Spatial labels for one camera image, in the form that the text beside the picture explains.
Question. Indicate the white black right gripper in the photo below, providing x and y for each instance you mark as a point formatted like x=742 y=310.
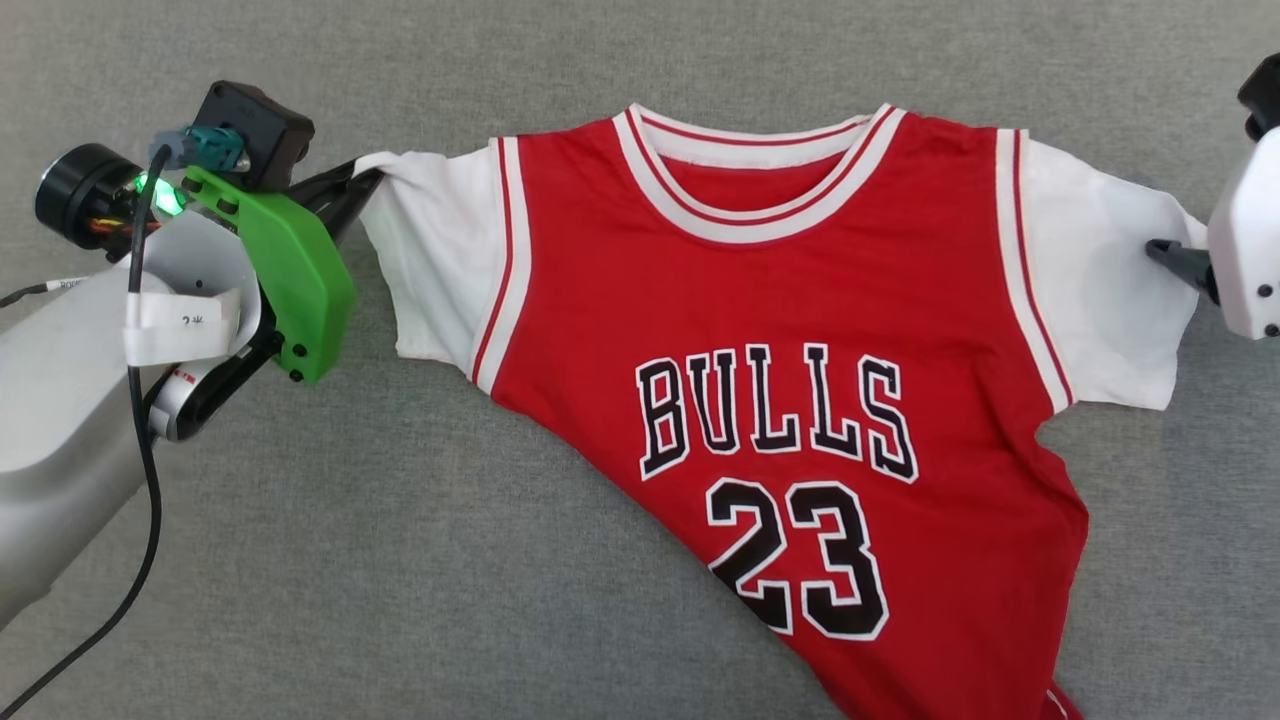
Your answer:
x=1250 y=240

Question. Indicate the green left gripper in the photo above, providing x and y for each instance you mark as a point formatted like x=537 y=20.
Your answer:
x=295 y=270

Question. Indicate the red white Bulls jersey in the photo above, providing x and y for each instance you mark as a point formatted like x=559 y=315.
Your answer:
x=780 y=350

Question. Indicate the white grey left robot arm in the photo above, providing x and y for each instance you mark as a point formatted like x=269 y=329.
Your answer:
x=60 y=420

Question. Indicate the white tape label band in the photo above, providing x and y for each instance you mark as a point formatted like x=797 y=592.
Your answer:
x=190 y=320

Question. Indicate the grey fabric table cover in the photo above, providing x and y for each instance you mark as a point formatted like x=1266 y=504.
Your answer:
x=400 y=550

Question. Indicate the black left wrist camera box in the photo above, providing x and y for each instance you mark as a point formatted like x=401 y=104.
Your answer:
x=255 y=130

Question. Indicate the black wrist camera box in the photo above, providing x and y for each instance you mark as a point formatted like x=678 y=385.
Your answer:
x=1265 y=95
x=255 y=130

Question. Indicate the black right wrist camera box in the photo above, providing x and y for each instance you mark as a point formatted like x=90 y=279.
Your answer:
x=1265 y=95

